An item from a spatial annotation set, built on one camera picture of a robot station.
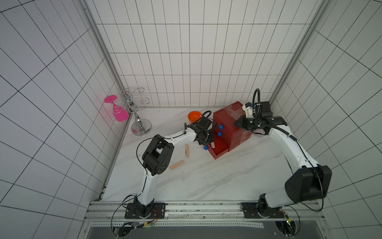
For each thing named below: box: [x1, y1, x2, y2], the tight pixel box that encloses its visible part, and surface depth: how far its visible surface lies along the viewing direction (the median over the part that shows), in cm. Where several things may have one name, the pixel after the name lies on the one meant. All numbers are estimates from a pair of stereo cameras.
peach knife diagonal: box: [169, 159, 186, 170], surface depth 92 cm
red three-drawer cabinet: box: [207, 101, 253, 160], surface depth 89 cm
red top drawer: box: [212, 108, 249, 138], surface depth 86 cm
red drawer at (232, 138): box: [216, 129, 250, 147], surface depth 87 cm
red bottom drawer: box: [207, 138, 230, 160], surface depth 91 cm
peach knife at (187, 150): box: [185, 143, 190, 158], surface depth 97 cm
